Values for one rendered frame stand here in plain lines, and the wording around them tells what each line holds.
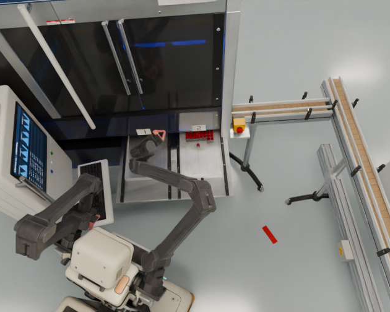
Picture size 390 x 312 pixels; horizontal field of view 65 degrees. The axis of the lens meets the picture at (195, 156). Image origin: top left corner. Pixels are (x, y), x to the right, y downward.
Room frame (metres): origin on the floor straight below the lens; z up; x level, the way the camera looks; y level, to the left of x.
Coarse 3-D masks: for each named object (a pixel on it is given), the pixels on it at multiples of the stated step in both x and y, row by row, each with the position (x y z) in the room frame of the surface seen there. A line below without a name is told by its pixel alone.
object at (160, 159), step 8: (128, 136) 1.13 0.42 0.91; (136, 136) 1.14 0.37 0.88; (144, 136) 1.13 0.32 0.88; (128, 144) 1.08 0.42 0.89; (136, 144) 1.08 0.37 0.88; (160, 144) 1.06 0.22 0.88; (128, 152) 1.02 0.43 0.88; (160, 152) 1.00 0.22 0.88; (128, 160) 0.96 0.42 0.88; (152, 160) 0.94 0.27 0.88; (160, 160) 0.94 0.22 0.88; (128, 168) 0.90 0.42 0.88; (128, 176) 0.85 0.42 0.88; (136, 176) 0.84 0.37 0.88; (144, 176) 0.82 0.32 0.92
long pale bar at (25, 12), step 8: (24, 8) 1.02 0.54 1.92; (24, 16) 1.01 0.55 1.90; (32, 24) 1.02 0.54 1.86; (40, 32) 1.03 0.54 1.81; (40, 40) 1.01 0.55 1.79; (48, 48) 1.02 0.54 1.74; (48, 56) 1.01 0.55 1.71; (56, 64) 1.02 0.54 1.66; (64, 80) 1.01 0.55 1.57; (72, 88) 1.03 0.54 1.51; (72, 96) 1.01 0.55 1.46; (80, 104) 1.02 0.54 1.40; (88, 120) 1.01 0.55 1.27
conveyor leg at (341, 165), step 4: (340, 160) 0.88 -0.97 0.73; (340, 164) 0.86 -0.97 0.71; (344, 164) 0.85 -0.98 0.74; (336, 168) 0.87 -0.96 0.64; (340, 168) 0.85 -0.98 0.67; (332, 172) 0.87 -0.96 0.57; (336, 172) 0.86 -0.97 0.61; (340, 172) 0.85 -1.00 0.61; (324, 184) 0.86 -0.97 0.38; (320, 188) 0.87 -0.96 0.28; (324, 188) 0.85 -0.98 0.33; (316, 192) 0.88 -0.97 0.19; (320, 192) 0.86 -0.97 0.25; (316, 196) 0.86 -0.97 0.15; (320, 196) 0.85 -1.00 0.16
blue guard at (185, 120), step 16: (192, 112) 1.07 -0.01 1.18; (208, 112) 1.06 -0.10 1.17; (48, 128) 1.10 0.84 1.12; (64, 128) 1.10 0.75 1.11; (80, 128) 1.09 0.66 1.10; (96, 128) 1.09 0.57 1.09; (112, 128) 1.08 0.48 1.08; (128, 128) 1.08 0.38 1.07; (144, 128) 1.08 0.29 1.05; (160, 128) 1.07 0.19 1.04; (176, 128) 1.07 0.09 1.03; (208, 128) 1.06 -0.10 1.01
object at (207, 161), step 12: (180, 132) 1.13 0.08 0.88; (216, 132) 1.11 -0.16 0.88; (180, 144) 1.04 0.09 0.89; (192, 144) 1.03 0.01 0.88; (204, 144) 1.02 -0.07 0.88; (216, 144) 1.02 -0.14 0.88; (180, 156) 0.94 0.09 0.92; (192, 156) 0.95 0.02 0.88; (204, 156) 0.94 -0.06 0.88; (216, 156) 0.93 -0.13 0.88; (180, 168) 0.85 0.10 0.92; (192, 168) 0.86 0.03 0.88; (204, 168) 0.85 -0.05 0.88; (216, 168) 0.84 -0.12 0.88
